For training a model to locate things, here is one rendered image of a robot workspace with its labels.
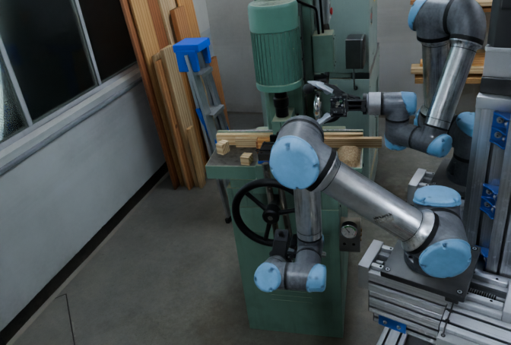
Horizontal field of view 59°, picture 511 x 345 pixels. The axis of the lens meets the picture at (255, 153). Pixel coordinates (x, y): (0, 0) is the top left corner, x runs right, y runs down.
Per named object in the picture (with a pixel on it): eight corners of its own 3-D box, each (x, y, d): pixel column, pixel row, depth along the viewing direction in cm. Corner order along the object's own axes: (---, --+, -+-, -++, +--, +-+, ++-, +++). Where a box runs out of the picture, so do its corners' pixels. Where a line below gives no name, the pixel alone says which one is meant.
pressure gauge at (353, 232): (341, 242, 173) (340, 225, 169) (341, 235, 176) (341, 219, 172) (357, 243, 171) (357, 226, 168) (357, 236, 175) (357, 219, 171)
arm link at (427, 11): (447, 153, 163) (445, 4, 134) (411, 141, 174) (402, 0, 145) (466, 137, 168) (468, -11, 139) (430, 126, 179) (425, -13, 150)
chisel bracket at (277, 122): (273, 140, 179) (271, 121, 175) (279, 125, 191) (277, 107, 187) (292, 140, 177) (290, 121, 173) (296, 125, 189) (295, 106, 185)
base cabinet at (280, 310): (248, 329, 218) (226, 207, 185) (271, 249, 267) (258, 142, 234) (343, 339, 206) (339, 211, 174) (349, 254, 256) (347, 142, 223)
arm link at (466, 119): (478, 164, 154) (483, 128, 147) (442, 152, 163) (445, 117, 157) (496, 151, 160) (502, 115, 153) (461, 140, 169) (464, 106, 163)
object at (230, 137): (217, 145, 193) (215, 134, 190) (219, 143, 194) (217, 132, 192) (363, 145, 178) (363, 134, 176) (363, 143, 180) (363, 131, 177)
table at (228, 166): (198, 191, 173) (195, 178, 170) (221, 153, 199) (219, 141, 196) (362, 197, 158) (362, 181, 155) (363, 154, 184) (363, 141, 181)
